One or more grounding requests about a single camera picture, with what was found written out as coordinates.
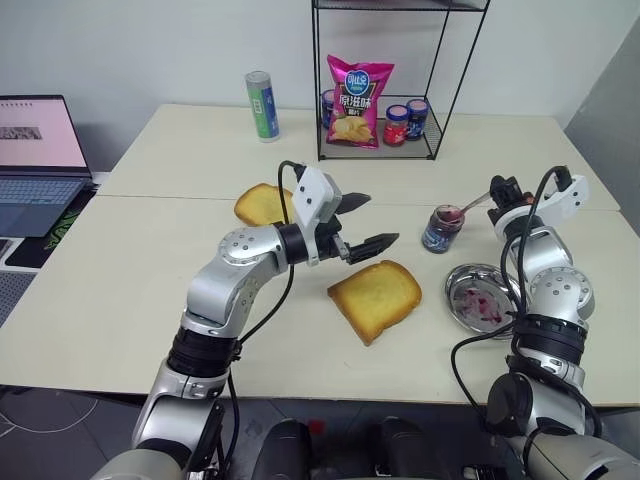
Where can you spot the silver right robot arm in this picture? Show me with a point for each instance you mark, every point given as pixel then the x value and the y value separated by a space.
pixel 557 295

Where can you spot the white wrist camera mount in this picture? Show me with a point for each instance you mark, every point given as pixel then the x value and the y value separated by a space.
pixel 562 202
pixel 314 192

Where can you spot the dark grey textured mat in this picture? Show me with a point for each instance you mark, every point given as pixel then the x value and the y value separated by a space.
pixel 12 295

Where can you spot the black green mouse mat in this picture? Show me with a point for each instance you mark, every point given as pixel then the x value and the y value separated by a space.
pixel 60 230

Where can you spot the jam-stained round metal plate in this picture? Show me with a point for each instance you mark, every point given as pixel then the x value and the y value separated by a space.
pixel 475 305

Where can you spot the blue-lidded jam jar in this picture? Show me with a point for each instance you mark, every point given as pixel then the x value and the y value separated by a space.
pixel 327 107
pixel 417 120

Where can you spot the grey open laptop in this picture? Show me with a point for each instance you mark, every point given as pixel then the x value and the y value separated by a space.
pixel 35 160

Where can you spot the open blueberry jam jar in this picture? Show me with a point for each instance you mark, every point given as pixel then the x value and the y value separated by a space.
pixel 442 232

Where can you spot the silver metal spoon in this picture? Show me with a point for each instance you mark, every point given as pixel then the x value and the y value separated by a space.
pixel 475 202

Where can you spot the small toasted bread slice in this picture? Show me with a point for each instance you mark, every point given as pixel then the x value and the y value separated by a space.
pixel 260 205

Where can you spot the pink potato chip bag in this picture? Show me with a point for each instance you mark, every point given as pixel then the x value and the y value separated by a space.
pixel 356 107

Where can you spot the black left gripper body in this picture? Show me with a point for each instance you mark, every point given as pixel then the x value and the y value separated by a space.
pixel 334 239

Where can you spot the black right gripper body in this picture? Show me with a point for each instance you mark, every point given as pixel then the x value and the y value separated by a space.
pixel 517 192

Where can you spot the green blue cylindrical can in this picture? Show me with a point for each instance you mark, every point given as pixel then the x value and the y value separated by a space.
pixel 262 107

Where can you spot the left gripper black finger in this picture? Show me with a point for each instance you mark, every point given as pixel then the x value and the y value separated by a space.
pixel 372 245
pixel 356 201

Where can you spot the large toasted bread slice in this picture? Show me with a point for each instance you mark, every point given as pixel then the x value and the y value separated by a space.
pixel 375 297

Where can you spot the grey partition panel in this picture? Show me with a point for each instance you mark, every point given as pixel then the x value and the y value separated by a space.
pixel 607 115

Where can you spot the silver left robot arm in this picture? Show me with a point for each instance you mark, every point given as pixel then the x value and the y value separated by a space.
pixel 227 290

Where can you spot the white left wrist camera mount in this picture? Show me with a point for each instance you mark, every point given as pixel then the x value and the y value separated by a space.
pixel 314 192

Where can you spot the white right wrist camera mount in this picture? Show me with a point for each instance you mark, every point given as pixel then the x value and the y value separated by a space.
pixel 562 202

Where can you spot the red strawberry jam jar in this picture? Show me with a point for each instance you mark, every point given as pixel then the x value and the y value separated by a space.
pixel 396 125

